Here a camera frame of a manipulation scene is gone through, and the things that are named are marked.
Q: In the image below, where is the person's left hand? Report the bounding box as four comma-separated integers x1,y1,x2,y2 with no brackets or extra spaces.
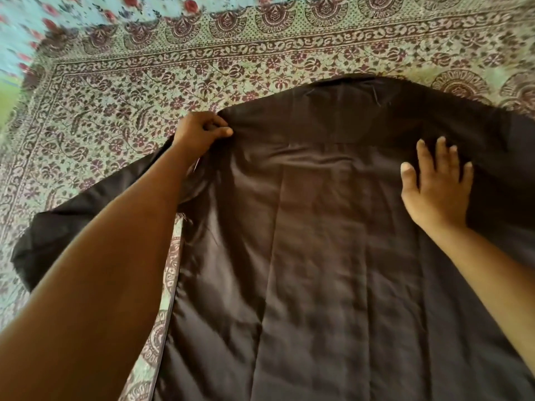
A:
171,111,234,168

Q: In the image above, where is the dark brown shirt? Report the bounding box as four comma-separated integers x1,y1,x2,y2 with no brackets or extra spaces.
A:
11,74,535,401

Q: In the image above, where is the red rose floral sheet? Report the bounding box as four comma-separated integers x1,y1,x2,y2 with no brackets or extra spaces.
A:
0,0,318,78

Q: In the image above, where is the person's left forearm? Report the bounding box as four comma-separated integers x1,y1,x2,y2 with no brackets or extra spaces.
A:
0,148,201,401

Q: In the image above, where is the bed with maroon patterned cover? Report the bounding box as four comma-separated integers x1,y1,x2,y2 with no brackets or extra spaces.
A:
0,0,535,401

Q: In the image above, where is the person's right hand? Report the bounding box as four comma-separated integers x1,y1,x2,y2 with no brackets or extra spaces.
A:
400,136,474,232

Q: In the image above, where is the person's right forearm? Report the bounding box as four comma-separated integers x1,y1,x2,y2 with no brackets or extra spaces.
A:
426,225,535,372

